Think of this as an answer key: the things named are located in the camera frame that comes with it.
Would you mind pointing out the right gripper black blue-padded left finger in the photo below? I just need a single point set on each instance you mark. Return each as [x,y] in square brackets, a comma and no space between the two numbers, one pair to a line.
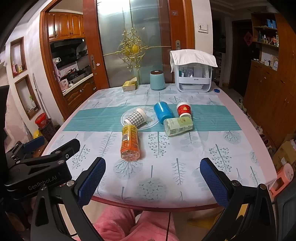
[47,220]

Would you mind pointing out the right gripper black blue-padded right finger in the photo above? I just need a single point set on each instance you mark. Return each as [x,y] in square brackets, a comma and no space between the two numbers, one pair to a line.
[248,212]

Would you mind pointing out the blue plastic cup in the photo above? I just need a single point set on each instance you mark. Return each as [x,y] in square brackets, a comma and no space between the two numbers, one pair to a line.
[163,111]

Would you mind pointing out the grey checked paper cup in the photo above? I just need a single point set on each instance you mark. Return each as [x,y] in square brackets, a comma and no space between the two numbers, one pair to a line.
[136,118]

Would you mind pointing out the red paper cup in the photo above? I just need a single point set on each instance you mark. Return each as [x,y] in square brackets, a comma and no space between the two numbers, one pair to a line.
[184,110]

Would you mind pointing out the red bucket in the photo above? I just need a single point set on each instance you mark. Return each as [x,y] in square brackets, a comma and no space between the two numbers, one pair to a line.
[42,120]

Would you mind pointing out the pink plastic stool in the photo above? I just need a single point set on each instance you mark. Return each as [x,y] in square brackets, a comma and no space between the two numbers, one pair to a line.
[284,177]

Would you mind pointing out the pink fleece clothing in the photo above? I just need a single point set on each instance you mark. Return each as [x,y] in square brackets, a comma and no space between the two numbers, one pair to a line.
[117,223]

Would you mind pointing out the cardboard box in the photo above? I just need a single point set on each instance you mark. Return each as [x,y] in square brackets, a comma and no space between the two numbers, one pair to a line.
[285,153]

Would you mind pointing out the orange plastic bottle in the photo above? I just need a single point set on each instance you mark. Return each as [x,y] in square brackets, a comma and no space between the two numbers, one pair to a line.
[129,144]

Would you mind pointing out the wooden shelf cabinet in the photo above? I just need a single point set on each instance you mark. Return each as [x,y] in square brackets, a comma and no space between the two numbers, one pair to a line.
[270,92]

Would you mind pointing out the tree-patterned tablecloth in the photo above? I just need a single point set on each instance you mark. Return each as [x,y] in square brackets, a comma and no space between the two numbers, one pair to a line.
[167,173]

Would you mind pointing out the yellow tissue box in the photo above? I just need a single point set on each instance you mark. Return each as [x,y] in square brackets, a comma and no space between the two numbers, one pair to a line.
[130,85]

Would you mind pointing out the round glass coaster plate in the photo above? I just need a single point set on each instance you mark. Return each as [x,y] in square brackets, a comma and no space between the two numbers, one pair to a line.
[152,120]

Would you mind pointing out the wooden kitchen cabinets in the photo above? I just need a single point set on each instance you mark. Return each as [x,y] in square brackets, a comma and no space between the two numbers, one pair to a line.
[63,26]

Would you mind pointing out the white storage organizer box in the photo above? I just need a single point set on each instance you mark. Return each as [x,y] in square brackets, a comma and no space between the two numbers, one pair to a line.
[193,77]

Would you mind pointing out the teal canister with brown lid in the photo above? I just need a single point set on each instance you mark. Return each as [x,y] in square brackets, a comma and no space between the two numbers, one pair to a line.
[157,80]

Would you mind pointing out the glass sliding door gold ornament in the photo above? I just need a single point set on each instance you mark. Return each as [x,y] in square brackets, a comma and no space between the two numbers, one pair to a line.
[135,39]

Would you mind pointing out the white cloth on organizer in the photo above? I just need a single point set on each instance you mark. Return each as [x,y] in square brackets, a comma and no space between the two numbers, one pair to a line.
[189,56]

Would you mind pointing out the white wall switch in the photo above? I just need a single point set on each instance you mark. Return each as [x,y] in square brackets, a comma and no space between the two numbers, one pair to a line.
[203,28]

